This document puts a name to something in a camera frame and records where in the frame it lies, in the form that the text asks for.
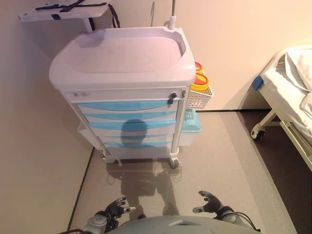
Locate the grey robot torso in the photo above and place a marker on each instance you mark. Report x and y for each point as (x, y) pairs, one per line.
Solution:
(182, 225)

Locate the blue front cart drawer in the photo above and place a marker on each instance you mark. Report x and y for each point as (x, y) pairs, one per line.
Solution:
(158, 144)
(156, 137)
(117, 115)
(122, 106)

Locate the blue lidded waste bin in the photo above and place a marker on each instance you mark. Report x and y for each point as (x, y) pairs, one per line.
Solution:
(191, 126)

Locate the white side bin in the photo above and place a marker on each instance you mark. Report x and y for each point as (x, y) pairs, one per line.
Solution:
(84, 132)

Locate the metal IV pole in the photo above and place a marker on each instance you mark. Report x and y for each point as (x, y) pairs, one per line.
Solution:
(172, 20)

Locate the white plastic mesh basket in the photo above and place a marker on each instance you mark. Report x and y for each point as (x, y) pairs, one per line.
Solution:
(198, 100)

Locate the black cart lock keys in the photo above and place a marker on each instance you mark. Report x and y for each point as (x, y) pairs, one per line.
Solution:
(172, 97)

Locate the cart caster wheel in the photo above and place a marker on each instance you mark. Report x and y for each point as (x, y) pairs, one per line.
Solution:
(175, 162)

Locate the blue bed corner bumper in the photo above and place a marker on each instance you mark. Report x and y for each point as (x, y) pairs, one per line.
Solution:
(258, 83)

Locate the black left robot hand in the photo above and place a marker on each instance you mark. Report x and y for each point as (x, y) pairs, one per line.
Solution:
(116, 208)

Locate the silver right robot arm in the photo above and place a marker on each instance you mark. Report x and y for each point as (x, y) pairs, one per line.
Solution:
(230, 215)

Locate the white medical cart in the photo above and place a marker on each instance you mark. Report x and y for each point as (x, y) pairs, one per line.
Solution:
(122, 56)

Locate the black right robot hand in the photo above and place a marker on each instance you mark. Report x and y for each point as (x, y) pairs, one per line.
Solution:
(213, 203)

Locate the white bedding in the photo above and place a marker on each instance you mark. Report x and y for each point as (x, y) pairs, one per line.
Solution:
(292, 80)

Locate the white hospital bed frame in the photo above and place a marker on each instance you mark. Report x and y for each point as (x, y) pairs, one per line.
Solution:
(273, 114)

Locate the yellow sharps container red lid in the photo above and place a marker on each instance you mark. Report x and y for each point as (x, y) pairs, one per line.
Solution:
(198, 67)
(200, 81)

